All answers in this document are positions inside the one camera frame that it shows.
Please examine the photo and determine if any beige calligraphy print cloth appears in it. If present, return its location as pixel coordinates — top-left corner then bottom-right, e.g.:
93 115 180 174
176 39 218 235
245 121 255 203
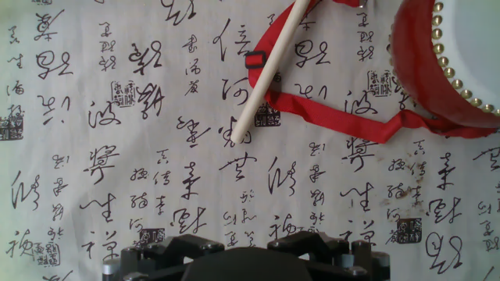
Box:
0 0 500 281

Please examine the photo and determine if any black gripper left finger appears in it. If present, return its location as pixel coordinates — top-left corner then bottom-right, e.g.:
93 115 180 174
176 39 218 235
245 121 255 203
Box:
102 233 227 281

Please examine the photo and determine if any red fabric drum strap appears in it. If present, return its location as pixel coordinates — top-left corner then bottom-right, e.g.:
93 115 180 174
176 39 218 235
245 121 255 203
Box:
245 0 498 144

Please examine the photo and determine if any light wooden drumstick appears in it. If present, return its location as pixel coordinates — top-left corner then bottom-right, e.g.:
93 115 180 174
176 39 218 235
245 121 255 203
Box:
230 0 313 144

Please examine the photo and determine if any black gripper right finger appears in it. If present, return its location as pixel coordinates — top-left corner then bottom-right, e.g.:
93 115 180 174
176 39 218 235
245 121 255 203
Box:
266 229 391 281

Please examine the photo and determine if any red drum with white head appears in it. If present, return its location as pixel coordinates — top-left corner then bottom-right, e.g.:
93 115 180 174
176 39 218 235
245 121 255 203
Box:
386 0 500 130

